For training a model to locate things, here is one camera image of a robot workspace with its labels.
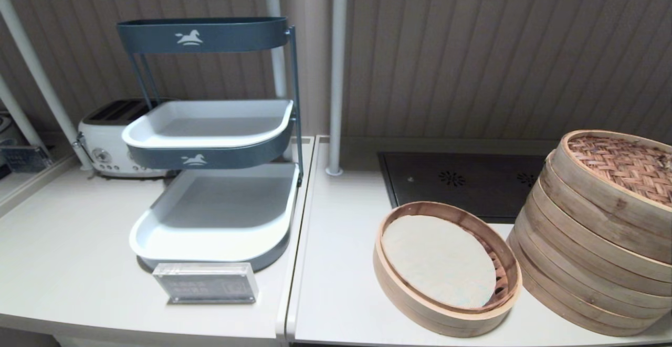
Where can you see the beige mesh steamer liner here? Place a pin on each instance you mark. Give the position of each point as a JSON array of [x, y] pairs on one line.
[[436, 258]]

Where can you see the small bamboo steamer basket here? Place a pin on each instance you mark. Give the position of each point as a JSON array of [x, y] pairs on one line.
[[446, 323]]

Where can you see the large bamboo steamer basket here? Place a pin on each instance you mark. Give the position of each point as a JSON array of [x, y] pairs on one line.
[[577, 255], [577, 286], [577, 316]]

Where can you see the white metal pole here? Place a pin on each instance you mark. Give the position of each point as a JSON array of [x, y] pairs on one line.
[[43, 74], [338, 74], [20, 116]]

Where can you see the black induction cooktop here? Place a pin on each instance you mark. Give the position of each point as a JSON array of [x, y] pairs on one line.
[[420, 189]]

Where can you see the white tray with blue base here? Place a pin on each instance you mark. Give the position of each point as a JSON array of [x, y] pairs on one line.
[[220, 205]]

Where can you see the white tray with horse logo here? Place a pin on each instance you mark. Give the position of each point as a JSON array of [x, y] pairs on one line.
[[210, 126]]

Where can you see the dark blue horse-logo shelf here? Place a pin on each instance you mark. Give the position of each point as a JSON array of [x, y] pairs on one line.
[[236, 36]]

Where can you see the clear acrylic warning sign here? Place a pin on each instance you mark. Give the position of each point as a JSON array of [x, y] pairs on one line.
[[205, 284]]

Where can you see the white retro toaster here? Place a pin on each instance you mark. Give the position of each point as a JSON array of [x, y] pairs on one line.
[[102, 137]]

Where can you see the grey patterned box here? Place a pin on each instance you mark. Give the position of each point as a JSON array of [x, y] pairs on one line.
[[23, 159]]

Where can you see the dark blue metal rack frame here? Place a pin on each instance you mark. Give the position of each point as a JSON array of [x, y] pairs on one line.
[[295, 100]]

